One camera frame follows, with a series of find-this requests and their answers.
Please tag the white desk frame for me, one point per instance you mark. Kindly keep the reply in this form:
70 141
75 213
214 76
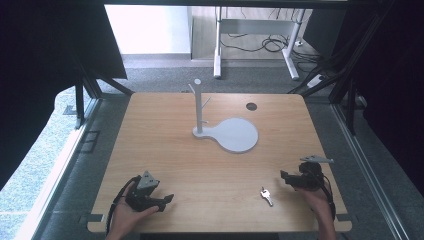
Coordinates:
255 40

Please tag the person's left hand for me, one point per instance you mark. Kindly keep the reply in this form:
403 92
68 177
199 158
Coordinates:
130 216

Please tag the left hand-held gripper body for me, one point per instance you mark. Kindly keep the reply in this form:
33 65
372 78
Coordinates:
144 190

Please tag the dark curtain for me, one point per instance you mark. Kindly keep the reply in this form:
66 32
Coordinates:
50 83
383 83

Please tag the silver key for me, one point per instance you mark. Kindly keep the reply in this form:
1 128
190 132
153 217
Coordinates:
266 196

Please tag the white power strip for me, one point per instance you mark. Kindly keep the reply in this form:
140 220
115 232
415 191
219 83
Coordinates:
315 80

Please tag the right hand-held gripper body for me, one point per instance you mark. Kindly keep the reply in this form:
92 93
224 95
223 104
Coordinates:
308 175

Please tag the person's right hand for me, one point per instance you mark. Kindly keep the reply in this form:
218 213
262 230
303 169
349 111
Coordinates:
315 200

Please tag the black metal stand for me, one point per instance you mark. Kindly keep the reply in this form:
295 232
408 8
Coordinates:
346 66
90 86

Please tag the white key holder stand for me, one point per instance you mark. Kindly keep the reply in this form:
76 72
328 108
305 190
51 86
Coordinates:
230 130

